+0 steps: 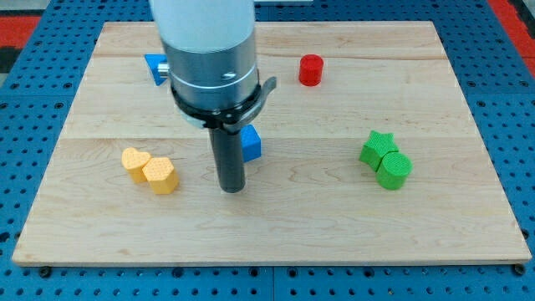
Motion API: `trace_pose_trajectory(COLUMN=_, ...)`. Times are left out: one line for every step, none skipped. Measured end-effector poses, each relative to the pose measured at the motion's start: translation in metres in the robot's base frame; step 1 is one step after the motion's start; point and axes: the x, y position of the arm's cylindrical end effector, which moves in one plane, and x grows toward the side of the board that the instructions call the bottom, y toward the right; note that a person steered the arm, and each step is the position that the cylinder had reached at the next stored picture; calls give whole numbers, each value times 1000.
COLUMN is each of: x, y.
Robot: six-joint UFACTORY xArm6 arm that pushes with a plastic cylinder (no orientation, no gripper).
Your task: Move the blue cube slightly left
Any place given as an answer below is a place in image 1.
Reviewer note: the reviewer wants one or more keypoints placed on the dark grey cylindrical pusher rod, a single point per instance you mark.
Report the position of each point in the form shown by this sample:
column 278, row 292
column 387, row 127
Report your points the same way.
column 227, row 151

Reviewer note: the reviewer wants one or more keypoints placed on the blue cube block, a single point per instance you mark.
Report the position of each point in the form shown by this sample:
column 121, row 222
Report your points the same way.
column 251, row 143

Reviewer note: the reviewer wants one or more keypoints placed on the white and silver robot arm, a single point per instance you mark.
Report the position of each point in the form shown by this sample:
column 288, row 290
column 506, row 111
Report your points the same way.
column 211, row 55

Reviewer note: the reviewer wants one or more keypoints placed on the yellow pentagon block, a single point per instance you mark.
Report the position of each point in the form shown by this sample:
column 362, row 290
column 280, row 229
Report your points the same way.
column 161, row 175

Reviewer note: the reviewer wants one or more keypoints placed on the yellow heart block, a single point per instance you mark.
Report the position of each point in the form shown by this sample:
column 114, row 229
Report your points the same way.
column 134, row 161

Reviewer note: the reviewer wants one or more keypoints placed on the blue triangle block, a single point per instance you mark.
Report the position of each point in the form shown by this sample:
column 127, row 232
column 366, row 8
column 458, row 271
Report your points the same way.
column 158, row 66

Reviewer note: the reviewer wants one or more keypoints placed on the red cylinder block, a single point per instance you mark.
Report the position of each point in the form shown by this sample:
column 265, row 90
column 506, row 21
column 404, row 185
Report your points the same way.
column 310, row 70

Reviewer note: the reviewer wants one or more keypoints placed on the light wooden board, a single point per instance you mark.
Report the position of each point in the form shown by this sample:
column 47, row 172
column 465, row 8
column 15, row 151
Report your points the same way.
column 308, row 200

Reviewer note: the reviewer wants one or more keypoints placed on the green star block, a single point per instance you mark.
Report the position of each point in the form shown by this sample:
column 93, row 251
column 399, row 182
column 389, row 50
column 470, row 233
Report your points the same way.
column 376, row 148

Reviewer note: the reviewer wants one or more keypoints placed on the green cylinder block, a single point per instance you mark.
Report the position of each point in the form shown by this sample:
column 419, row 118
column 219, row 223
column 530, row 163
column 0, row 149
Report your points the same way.
column 393, row 171

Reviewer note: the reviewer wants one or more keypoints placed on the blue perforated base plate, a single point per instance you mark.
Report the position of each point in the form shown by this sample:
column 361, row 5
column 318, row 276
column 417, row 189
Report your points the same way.
column 41, row 85

